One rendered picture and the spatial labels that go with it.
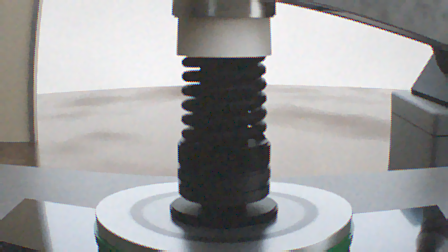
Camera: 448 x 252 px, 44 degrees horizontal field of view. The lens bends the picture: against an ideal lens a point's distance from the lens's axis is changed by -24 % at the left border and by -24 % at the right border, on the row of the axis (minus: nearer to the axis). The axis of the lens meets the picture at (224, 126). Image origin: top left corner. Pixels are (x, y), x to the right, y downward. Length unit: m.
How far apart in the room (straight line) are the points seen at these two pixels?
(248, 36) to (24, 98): 5.06
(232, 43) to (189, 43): 0.03
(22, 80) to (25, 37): 0.40
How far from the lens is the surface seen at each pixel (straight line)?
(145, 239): 0.47
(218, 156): 0.49
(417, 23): 0.51
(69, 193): 0.70
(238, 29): 0.48
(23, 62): 5.48
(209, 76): 0.49
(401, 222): 0.60
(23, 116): 5.53
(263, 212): 0.51
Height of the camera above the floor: 1.06
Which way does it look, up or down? 10 degrees down
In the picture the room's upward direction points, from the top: straight up
